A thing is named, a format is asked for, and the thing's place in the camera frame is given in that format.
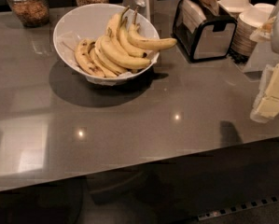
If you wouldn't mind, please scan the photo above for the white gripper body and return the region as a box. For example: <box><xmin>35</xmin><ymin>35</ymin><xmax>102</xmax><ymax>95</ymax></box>
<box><xmin>249</xmin><ymin>11</ymin><xmax>279</xmax><ymax>55</ymax></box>

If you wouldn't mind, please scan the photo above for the yellow banana picked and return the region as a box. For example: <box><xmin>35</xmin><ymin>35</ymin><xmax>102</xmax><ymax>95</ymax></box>
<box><xmin>128</xmin><ymin>11</ymin><xmax>177</xmax><ymax>50</ymax></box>

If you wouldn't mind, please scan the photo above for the floor power strip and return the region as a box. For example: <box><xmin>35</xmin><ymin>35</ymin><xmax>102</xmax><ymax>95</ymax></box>
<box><xmin>197</xmin><ymin>195</ymin><xmax>279</xmax><ymax>221</ymax></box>

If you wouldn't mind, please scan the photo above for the spotted left yellow banana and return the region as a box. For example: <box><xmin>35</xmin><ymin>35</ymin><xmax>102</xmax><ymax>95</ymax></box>
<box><xmin>75</xmin><ymin>38</ymin><xmax>105</xmax><ymax>77</ymax></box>

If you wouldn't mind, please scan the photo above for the lower yellow banana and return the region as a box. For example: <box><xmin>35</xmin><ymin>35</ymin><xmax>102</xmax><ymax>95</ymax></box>
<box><xmin>89</xmin><ymin>39</ymin><xmax>127</xmax><ymax>78</ymax></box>

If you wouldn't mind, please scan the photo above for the large front yellow banana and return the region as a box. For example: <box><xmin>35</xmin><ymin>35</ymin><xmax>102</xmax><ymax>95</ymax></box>
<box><xmin>100</xmin><ymin>29</ymin><xmax>151</xmax><ymax>69</ymax></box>

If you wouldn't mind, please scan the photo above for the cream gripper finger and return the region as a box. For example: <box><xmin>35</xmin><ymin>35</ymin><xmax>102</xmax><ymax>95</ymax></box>
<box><xmin>253</xmin><ymin>64</ymin><xmax>273</xmax><ymax>108</ymax></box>
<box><xmin>250</xmin><ymin>63</ymin><xmax>279</xmax><ymax>123</ymax></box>

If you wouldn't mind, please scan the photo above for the white paper bowl stack back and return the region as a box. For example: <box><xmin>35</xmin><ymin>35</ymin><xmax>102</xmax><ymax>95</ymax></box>
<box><xmin>218</xmin><ymin>0</ymin><xmax>252</xmax><ymax>17</ymax></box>

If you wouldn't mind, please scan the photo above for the tall back yellow banana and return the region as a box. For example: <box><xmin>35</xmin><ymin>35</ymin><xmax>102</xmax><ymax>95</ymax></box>
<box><xmin>106</xmin><ymin>7</ymin><xmax>129</xmax><ymax>55</ymax></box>

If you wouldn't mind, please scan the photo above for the glass jar with granola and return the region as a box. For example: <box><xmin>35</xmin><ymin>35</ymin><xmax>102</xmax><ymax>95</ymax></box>
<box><xmin>7</xmin><ymin>0</ymin><xmax>49</xmax><ymax>27</ymax></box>

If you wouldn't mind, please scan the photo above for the short middle yellow banana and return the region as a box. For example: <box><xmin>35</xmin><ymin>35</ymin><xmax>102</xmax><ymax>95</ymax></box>
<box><xmin>119</xmin><ymin>17</ymin><xmax>146</xmax><ymax>58</ymax></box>

